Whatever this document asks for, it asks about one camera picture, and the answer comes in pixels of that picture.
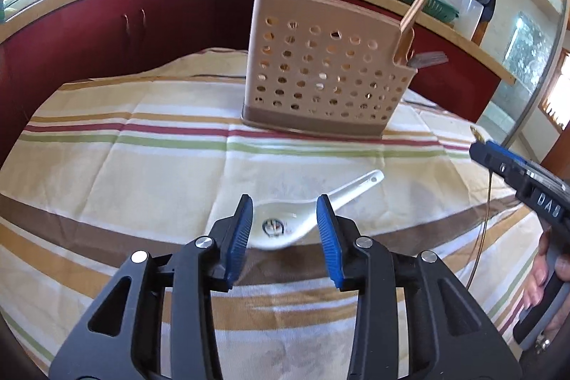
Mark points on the teal plastic colander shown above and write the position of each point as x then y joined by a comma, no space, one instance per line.
438,9

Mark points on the white ceramic soup spoon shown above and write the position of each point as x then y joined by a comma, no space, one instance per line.
280,224

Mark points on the wooden chopstick pair right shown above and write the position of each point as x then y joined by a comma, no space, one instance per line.
416,15

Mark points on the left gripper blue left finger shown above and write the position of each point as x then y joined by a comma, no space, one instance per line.
231,237

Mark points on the beige perforated utensil basket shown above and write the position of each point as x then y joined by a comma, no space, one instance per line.
325,67

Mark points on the translucent plastic container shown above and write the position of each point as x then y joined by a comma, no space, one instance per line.
469,15

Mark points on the person's right hand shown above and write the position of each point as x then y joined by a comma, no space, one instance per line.
537,282

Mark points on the striped tablecloth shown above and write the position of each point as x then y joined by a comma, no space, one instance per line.
106,167

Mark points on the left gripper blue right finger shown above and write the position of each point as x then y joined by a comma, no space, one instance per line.
338,238

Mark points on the red lower kitchen cabinets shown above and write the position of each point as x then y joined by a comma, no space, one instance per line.
56,42

